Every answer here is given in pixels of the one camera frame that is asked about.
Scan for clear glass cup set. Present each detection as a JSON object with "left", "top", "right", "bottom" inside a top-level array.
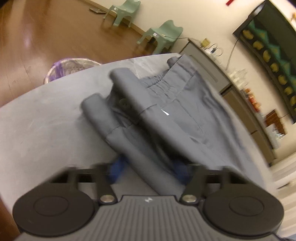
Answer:
[{"left": 229, "top": 68, "right": 249, "bottom": 84}]

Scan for long grey brown sideboard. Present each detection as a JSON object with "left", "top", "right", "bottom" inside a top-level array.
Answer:
[{"left": 179, "top": 38, "right": 277, "bottom": 165}]

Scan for white curtain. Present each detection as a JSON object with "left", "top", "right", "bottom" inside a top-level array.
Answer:
[{"left": 270, "top": 156, "right": 296, "bottom": 232}]

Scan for green plastic chair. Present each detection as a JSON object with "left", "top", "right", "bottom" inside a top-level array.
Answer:
[
  {"left": 136, "top": 20, "right": 184, "bottom": 55},
  {"left": 104, "top": 0, "right": 141, "bottom": 28}
]

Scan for dark wall hanging gold shapes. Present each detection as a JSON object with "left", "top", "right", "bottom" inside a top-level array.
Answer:
[{"left": 232, "top": 0, "right": 296, "bottom": 123}]

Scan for grey pants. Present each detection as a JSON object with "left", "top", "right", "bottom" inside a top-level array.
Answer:
[{"left": 80, "top": 54, "right": 264, "bottom": 196}]

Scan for red fruit plate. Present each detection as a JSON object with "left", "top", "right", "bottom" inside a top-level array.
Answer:
[{"left": 245, "top": 88, "right": 260, "bottom": 112}]

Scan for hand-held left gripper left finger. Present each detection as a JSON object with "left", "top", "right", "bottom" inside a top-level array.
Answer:
[{"left": 47, "top": 160, "right": 126, "bottom": 205}]

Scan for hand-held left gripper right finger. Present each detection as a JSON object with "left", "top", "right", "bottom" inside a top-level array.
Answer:
[{"left": 173, "top": 161, "right": 251, "bottom": 205}]

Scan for grey organizer box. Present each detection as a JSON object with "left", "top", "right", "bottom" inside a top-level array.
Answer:
[{"left": 266, "top": 125, "right": 286, "bottom": 150}]

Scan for white power strip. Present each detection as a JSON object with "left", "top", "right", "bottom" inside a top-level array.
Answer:
[{"left": 207, "top": 44, "right": 223, "bottom": 56}]

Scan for brown wooden lattice board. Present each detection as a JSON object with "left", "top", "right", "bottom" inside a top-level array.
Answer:
[{"left": 264, "top": 110, "right": 287, "bottom": 135}]

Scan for grey wall cable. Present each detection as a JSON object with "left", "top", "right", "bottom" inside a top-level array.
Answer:
[{"left": 225, "top": 38, "right": 238, "bottom": 70}]

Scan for purple lined waste basket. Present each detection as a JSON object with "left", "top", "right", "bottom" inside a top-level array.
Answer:
[{"left": 44, "top": 58, "right": 102, "bottom": 84}]

